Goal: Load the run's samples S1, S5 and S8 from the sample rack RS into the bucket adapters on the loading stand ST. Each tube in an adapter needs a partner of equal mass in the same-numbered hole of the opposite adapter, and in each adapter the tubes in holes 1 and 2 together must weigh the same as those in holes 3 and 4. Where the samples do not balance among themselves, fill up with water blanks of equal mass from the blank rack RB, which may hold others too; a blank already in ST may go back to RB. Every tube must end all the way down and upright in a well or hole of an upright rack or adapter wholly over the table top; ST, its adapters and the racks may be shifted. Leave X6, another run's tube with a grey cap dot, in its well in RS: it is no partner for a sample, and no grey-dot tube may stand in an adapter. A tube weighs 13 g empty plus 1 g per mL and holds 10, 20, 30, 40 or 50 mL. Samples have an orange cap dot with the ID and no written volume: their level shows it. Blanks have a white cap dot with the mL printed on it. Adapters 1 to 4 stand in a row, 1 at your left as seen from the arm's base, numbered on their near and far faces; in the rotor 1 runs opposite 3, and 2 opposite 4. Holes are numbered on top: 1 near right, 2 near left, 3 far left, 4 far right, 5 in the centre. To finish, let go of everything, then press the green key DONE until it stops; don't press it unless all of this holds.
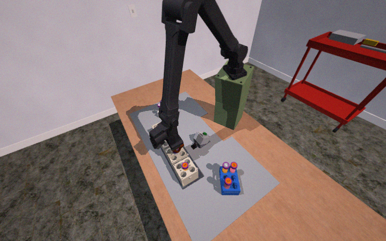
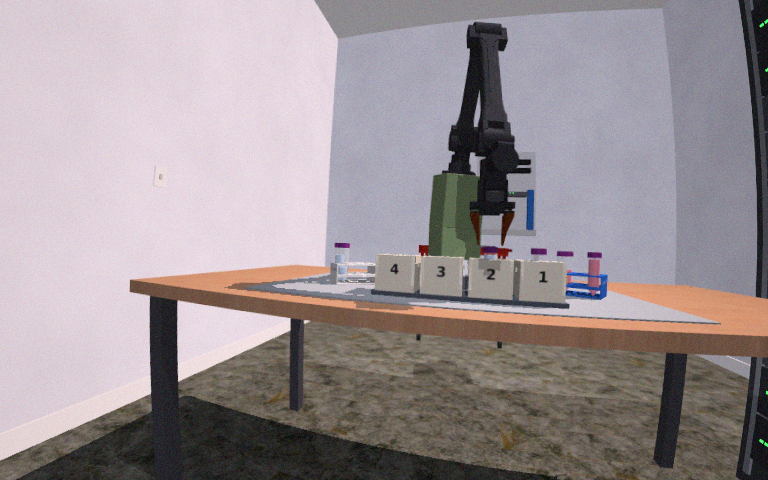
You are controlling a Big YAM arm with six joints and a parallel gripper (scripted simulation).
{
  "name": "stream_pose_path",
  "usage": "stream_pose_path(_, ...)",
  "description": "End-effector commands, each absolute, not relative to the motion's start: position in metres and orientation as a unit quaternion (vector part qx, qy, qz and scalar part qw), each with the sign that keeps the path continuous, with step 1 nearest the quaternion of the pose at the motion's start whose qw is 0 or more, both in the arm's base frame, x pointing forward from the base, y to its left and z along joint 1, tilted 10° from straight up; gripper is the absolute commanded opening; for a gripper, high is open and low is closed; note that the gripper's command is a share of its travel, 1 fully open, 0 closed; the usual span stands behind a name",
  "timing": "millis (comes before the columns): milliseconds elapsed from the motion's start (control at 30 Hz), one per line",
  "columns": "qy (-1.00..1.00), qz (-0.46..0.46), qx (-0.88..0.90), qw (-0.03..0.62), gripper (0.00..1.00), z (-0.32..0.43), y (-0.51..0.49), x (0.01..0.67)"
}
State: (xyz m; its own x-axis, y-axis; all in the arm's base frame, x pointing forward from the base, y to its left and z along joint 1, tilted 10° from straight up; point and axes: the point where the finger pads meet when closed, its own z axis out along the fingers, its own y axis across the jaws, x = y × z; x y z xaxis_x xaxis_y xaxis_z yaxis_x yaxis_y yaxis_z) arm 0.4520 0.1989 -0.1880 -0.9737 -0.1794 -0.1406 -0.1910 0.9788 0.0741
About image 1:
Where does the blue tube rack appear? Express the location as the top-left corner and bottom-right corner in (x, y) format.
(219, 166), (241, 195)

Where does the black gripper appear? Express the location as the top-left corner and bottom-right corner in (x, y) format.
(168, 132), (184, 153)

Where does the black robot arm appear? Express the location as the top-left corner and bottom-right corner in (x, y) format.
(149, 0), (248, 150)

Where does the tube with pink liquid and purple cap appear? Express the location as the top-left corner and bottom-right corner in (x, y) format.
(230, 162), (238, 173)

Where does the grey flat mat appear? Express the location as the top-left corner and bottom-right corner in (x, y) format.
(129, 92), (279, 241)

